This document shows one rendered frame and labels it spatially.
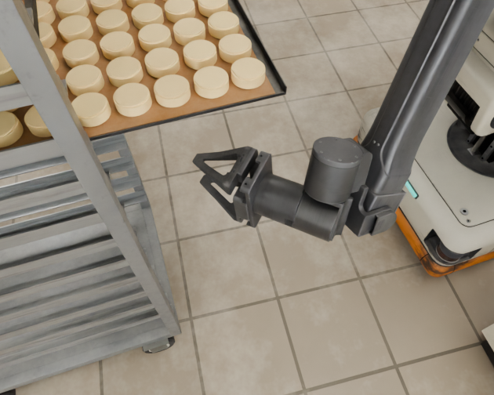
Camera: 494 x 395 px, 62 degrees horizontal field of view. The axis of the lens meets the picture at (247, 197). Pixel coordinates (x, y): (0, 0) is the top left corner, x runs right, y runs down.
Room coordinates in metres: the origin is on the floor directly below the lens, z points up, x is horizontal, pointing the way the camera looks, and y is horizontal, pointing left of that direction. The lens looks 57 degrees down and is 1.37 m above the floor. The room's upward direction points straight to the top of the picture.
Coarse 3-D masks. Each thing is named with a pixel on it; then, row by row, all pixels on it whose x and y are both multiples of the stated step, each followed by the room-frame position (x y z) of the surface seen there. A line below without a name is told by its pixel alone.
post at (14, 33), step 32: (0, 0) 0.32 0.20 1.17; (0, 32) 0.32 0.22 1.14; (32, 32) 0.33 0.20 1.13; (32, 64) 0.32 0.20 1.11; (32, 96) 0.31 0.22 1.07; (64, 96) 0.33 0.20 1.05; (64, 128) 0.32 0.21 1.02; (96, 160) 0.34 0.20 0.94; (96, 192) 0.32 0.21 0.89; (128, 224) 0.33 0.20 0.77; (128, 256) 0.32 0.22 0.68; (160, 288) 0.33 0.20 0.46
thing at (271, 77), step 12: (228, 0) 0.68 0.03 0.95; (240, 12) 0.65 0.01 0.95; (240, 24) 0.61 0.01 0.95; (252, 36) 0.58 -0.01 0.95; (252, 48) 0.55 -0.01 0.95; (264, 48) 0.53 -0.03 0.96; (264, 60) 0.52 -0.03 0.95; (276, 72) 0.48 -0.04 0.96; (276, 84) 0.47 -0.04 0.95; (264, 96) 0.44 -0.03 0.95; (216, 108) 0.42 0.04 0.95; (168, 120) 0.39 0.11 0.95; (120, 132) 0.37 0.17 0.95
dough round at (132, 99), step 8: (120, 88) 0.44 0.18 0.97; (128, 88) 0.44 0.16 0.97; (136, 88) 0.44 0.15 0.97; (144, 88) 0.44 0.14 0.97; (120, 96) 0.42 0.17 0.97; (128, 96) 0.42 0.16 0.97; (136, 96) 0.42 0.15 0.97; (144, 96) 0.42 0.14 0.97; (120, 104) 0.40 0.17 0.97; (128, 104) 0.40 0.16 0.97; (136, 104) 0.40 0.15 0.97; (144, 104) 0.41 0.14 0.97; (120, 112) 0.40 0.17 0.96; (128, 112) 0.40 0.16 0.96; (136, 112) 0.40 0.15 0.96; (144, 112) 0.41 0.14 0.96
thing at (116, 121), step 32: (160, 0) 0.68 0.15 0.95; (192, 0) 0.68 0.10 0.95; (96, 32) 0.59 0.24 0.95; (128, 32) 0.59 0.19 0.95; (64, 64) 0.51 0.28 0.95; (96, 64) 0.51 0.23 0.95; (224, 64) 0.51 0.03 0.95; (192, 96) 0.44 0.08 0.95; (224, 96) 0.44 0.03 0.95; (256, 96) 0.44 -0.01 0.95; (96, 128) 0.38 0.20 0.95; (128, 128) 0.38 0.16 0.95
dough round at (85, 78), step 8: (88, 64) 0.49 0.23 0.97; (72, 72) 0.47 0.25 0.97; (80, 72) 0.47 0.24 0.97; (88, 72) 0.47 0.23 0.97; (96, 72) 0.47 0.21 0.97; (72, 80) 0.45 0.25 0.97; (80, 80) 0.45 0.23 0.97; (88, 80) 0.45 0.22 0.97; (96, 80) 0.45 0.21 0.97; (72, 88) 0.44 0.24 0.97; (80, 88) 0.44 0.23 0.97; (88, 88) 0.44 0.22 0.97; (96, 88) 0.45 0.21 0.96
